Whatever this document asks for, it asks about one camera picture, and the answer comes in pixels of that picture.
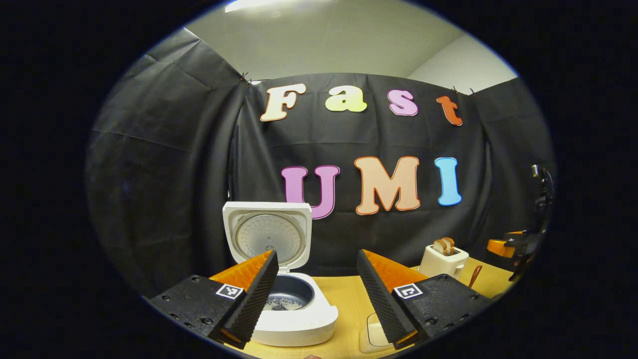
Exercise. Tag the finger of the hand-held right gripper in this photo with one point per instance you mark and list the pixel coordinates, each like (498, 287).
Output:
(498, 248)

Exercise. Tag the brown wooden spoon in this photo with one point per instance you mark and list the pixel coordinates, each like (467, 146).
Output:
(476, 274)

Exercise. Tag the white rice grains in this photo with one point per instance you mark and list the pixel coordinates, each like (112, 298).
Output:
(284, 302)

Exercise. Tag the clear plastic container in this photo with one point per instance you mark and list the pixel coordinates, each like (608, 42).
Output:
(365, 344)

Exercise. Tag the black backdrop cloth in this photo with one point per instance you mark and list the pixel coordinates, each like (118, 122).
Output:
(164, 174)

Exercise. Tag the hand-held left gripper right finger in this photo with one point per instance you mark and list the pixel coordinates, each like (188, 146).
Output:
(381, 299)

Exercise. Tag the white toaster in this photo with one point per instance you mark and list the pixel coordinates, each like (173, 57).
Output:
(438, 264)

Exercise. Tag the toasted bread slice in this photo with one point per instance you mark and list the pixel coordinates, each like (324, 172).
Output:
(438, 248)
(448, 245)

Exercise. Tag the white rice cooker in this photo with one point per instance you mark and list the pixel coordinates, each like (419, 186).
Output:
(266, 234)

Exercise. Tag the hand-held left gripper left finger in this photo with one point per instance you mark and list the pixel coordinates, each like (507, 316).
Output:
(256, 299)

